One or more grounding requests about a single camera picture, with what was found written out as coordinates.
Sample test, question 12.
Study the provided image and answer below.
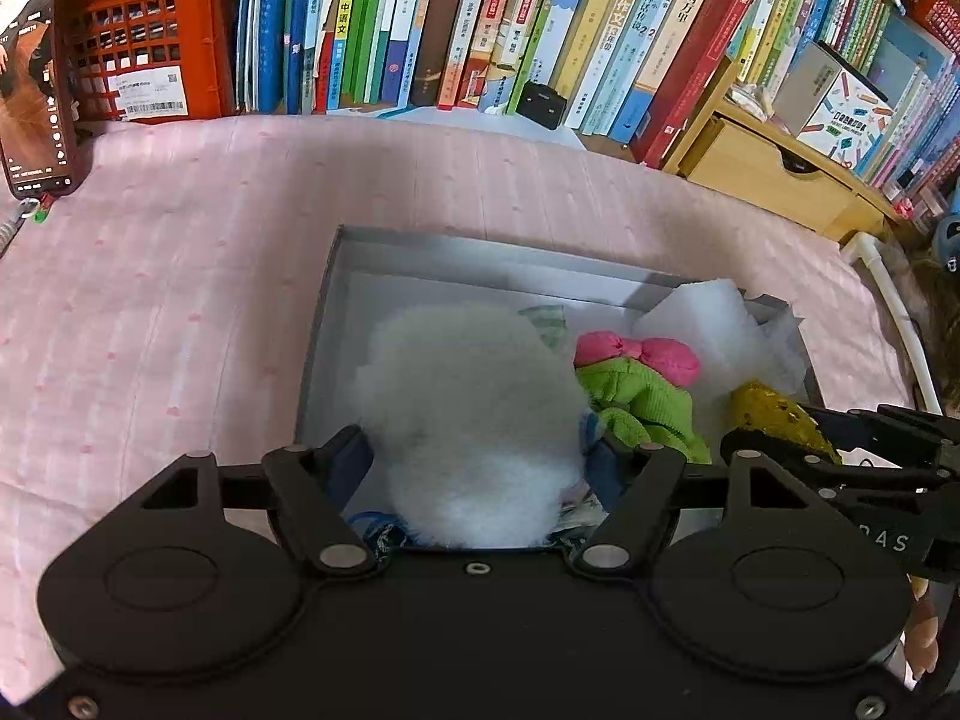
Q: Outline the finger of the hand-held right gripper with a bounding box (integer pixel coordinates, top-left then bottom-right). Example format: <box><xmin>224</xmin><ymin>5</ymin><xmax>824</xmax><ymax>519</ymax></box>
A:
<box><xmin>812</xmin><ymin>403</ymin><xmax>960</xmax><ymax>466</ymax></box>
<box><xmin>720</xmin><ymin>427</ymin><xmax>942</xmax><ymax>496</ymax></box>

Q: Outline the person's right hand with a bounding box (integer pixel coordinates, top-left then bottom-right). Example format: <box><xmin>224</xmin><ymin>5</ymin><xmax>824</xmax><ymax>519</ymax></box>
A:
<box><xmin>902</xmin><ymin>576</ymin><xmax>944</xmax><ymax>692</ymax></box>

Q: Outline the grey cardboard box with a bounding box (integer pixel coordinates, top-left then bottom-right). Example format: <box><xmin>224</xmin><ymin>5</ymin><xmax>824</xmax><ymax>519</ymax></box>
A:
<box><xmin>295</xmin><ymin>223</ymin><xmax>826</xmax><ymax>545</ymax></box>

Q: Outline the white plastic pipe frame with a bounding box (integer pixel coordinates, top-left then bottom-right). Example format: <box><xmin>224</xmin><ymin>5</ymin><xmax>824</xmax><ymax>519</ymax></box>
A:
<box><xmin>847</xmin><ymin>232</ymin><xmax>944</xmax><ymax>415</ymax></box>

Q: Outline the row of thin colourful books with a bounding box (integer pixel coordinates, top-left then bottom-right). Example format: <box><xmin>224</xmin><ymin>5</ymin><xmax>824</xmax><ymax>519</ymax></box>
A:
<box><xmin>739</xmin><ymin>0</ymin><xmax>960</xmax><ymax>203</ymax></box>

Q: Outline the small black box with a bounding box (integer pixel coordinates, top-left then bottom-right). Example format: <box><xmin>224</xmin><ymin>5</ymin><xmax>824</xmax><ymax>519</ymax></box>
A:
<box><xmin>517</xmin><ymin>80</ymin><xmax>566</xmax><ymax>128</ymax></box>

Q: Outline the blue patterned scrunchie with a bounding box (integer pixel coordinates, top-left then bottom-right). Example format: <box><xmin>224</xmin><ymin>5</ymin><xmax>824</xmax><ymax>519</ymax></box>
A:
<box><xmin>346</xmin><ymin>510</ymin><xmax>412</xmax><ymax>567</ymax></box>

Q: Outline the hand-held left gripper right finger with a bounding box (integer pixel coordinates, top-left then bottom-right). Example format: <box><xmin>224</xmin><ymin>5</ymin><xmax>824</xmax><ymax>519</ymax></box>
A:
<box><xmin>574</xmin><ymin>437</ymin><xmax>820</xmax><ymax>580</ymax></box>

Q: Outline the small floral cloth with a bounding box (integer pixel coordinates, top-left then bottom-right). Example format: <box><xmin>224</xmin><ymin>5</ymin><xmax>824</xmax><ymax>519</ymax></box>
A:
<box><xmin>553</xmin><ymin>499</ymin><xmax>610</xmax><ymax>545</ymax></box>

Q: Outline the green scrunchie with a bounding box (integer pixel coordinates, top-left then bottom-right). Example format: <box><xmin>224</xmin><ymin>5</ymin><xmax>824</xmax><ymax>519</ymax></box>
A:
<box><xmin>581</xmin><ymin>358</ymin><xmax>713</xmax><ymax>466</ymax></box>

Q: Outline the pink tablecloth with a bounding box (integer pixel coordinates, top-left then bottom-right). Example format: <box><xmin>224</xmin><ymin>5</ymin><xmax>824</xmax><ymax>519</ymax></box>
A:
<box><xmin>0</xmin><ymin>116</ymin><xmax>938</xmax><ymax>616</ymax></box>

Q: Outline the white fluffy plush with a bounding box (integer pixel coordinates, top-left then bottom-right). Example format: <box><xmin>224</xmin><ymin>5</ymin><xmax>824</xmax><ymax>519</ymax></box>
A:
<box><xmin>362</xmin><ymin>302</ymin><xmax>595</xmax><ymax>550</ymax></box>

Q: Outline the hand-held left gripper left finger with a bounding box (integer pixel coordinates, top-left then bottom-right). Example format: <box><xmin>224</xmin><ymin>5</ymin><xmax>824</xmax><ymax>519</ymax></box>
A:
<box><xmin>139</xmin><ymin>424</ymin><xmax>376</xmax><ymax>580</ymax></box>

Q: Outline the yellow perforated ball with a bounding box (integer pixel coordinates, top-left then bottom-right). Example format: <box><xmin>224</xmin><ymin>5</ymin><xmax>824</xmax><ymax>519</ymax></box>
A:
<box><xmin>726</xmin><ymin>381</ymin><xmax>842</xmax><ymax>467</ymax></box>

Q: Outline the white printed carton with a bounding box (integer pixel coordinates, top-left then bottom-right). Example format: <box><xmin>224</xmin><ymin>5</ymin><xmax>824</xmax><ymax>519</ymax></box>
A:
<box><xmin>772</xmin><ymin>41</ymin><xmax>897</xmax><ymax>166</ymax></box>

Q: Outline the wooden drawer organizer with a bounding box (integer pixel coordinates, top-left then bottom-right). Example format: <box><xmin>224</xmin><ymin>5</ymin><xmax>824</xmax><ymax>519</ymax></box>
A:
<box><xmin>664</xmin><ymin>56</ymin><xmax>912</xmax><ymax>242</ymax></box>

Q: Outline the green checked cloth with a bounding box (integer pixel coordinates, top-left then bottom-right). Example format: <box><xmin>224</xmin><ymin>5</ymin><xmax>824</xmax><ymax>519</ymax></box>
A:
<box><xmin>517</xmin><ymin>304</ymin><xmax>569</xmax><ymax>350</ymax></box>

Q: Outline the red plastic basket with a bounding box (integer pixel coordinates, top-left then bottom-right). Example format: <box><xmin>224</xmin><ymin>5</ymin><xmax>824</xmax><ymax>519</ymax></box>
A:
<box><xmin>66</xmin><ymin>0</ymin><xmax>246</xmax><ymax>122</ymax></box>

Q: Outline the white tissue paper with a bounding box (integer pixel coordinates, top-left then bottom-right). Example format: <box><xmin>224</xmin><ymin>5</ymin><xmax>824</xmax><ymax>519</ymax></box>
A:
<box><xmin>634</xmin><ymin>281</ymin><xmax>807</xmax><ymax>395</ymax></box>

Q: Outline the blue cat plush toy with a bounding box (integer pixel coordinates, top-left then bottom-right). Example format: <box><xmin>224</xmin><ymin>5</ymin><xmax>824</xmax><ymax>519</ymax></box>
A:
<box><xmin>934</xmin><ymin>187</ymin><xmax>960</xmax><ymax>271</ymax></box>

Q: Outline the row of tall books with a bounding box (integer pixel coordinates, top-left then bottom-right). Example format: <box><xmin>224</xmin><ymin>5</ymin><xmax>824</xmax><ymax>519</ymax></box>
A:
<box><xmin>236</xmin><ymin>0</ymin><xmax>777</xmax><ymax>167</ymax></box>

